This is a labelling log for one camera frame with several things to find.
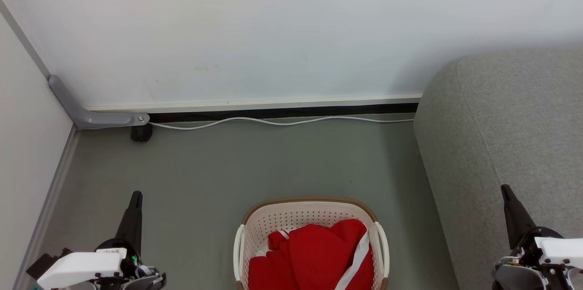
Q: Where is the grey fabric sofa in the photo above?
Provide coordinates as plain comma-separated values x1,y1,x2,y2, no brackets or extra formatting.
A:
413,46,583,290

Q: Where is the grey metal partition foot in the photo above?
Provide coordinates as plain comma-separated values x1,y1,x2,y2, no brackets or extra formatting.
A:
48,75,150,130

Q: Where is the white power cable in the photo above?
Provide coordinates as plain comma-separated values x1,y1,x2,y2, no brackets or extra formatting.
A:
149,116,415,131

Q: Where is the black caster wheel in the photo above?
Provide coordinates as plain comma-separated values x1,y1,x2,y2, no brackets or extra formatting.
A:
130,124,153,142

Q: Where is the white wall base rail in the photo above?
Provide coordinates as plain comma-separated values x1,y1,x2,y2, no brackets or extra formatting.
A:
84,94,423,113

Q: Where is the red garment wide white stripe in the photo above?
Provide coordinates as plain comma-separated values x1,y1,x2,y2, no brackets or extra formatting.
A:
286,219,376,290

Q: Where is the cream perforated laundry basket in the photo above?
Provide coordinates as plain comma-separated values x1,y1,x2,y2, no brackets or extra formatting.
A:
233,196,390,290

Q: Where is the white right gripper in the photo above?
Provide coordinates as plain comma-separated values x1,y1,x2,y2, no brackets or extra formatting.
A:
492,184,583,290

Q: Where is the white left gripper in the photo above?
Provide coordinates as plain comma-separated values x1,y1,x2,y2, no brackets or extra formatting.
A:
36,191,167,290

